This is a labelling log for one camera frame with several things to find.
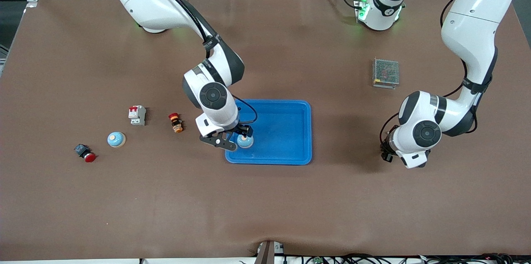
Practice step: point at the light blue desk bell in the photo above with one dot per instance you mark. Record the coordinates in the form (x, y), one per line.
(245, 142)
(116, 139)

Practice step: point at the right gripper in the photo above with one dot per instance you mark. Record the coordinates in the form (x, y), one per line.
(239, 129)

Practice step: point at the grey metal camera post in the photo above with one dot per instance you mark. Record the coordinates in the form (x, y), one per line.
(267, 252)

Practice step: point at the brown table cover mat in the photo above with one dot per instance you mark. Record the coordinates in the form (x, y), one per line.
(265, 206)

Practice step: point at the metal mesh power supply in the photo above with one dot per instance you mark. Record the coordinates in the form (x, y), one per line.
(386, 72)

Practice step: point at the orange push button switch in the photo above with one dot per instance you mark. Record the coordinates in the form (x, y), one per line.
(176, 123)

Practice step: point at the red emergency stop button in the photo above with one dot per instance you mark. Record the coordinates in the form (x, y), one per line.
(86, 154)

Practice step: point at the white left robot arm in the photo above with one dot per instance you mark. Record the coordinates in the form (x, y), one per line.
(473, 27)

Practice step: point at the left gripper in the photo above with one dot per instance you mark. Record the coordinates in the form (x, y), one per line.
(386, 147)

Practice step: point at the white circuit breaker red switch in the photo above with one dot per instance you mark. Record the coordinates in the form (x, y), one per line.
(137, 115)

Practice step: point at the blue plastic tray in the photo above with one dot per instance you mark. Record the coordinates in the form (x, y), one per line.
(282, 139)

